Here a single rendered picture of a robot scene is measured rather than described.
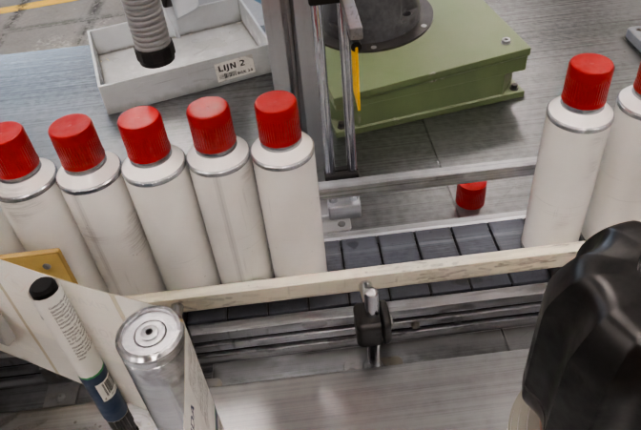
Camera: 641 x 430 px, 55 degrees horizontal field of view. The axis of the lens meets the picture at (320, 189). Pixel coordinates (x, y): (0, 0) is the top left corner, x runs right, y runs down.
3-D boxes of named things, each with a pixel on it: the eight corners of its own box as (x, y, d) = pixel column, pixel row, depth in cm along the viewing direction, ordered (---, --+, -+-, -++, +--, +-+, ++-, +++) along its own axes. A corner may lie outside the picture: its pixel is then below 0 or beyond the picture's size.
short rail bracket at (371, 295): (361, 387, 56) (355, 306, 48) (356, 359, 59) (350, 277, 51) (395, 383, 56) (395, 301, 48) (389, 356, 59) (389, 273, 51)
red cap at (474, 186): (449, 196, 74) (451, 176, 72) (472, 187, 75) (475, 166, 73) (466, 214, 72) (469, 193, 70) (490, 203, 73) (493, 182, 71)
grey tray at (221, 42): (108, 114, 94) (97, 87, 91) (95, 56, 108) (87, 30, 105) (276, 71, 100) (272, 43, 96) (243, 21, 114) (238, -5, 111)
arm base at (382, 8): (326, 52, 89) (319, -12, 82) (316, 2, 99) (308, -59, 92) (430, 35, 89) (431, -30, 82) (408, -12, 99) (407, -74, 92)
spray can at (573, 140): (530, 268, 59) (571, 84, 45) (513, 230, 63) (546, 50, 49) (584, 261, 59) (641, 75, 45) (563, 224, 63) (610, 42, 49)
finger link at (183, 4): (207, 29, 102) (191, -28, 101) (172, 37, 101) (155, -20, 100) (206, 31, 105) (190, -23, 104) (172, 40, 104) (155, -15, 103)
